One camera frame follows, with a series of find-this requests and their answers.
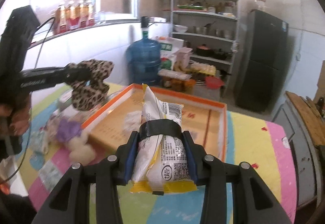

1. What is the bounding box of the cream bear purple dress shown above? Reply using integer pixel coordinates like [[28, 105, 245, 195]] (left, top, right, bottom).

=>
[[56, 118, 96, 166]]

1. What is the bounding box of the leopard print scrunchie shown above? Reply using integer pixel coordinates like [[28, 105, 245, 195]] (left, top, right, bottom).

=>
[[66, 59, 115, 111]]

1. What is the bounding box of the white yellow snack packet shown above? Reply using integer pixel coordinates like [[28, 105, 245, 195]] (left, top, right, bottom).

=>
[[130, 85, 197, 195]]

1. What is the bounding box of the left hand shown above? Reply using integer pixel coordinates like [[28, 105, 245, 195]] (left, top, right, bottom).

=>
[[1, 95, 31, 136]]

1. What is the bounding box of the colourful cartoon table cloth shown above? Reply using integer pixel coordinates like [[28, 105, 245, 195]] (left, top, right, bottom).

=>
[[18, 84, 297, 223]]

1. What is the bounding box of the orange gold shallow box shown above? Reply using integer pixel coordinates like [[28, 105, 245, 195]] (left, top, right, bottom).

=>
[[82, 84, 228, 161]]

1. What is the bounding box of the red drink bottles row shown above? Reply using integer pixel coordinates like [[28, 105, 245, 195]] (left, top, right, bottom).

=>
[[53, 0, 95, 35]]

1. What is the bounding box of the black refrigerator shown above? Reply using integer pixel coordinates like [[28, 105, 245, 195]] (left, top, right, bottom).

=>
[[235, 9, 291, 112]]

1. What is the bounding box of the red plastic basket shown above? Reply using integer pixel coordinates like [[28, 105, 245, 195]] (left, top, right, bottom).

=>
[[205, 76, 224, 89]]

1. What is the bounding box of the blue water jug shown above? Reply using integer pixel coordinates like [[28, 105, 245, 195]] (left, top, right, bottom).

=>
[[126, 16, 161, 86]]

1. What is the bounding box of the egg tray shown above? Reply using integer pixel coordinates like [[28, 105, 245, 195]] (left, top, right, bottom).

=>
[[190, 62, 217, 76]]

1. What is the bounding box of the white green rice bag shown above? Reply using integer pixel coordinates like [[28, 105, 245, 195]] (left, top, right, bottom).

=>
[[156, 37, 184, 70]]

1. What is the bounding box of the grey metal shelf rack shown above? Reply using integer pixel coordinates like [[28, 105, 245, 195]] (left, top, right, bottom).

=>
[[170, 0, 240, 96]]

